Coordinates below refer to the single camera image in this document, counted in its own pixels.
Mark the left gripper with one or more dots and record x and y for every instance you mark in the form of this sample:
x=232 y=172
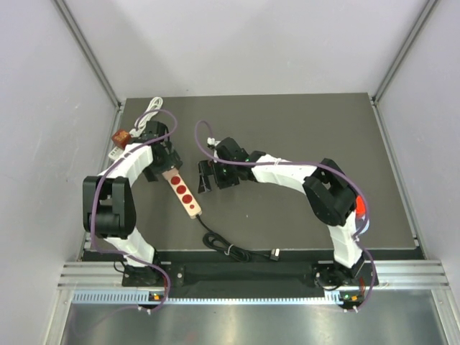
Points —
x=171 y=161

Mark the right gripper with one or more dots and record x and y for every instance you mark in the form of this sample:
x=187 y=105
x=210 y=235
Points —
x=209 y=168

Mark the beige strip with red sockets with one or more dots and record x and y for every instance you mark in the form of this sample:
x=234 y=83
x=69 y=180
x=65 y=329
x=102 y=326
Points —
x=183 y=193

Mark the orange red cube socket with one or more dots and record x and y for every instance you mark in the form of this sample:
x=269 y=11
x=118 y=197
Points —
x=360 y=207

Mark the light blue round socket base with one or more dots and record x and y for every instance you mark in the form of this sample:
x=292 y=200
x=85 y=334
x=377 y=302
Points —
x=362 y=223

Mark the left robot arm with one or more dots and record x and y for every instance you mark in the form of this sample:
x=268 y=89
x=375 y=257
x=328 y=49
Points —
x=109 y=212

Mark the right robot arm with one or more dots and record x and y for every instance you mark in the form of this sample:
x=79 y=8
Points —
x=331 y=196

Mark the dark red cube adapter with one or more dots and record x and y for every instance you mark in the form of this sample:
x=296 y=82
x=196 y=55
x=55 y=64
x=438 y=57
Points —
x=121 y=139

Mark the white power strip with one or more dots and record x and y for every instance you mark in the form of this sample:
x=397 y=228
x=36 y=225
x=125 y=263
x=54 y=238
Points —
x=115 y=153

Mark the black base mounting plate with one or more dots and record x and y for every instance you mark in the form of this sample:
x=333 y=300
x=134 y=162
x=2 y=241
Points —
x=184 y=274

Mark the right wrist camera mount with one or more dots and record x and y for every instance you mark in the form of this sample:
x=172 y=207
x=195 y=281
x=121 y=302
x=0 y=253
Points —
x=212 y=143

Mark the slotted cable duct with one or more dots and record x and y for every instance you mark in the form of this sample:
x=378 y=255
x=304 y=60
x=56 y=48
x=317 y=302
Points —
x=144 y=297

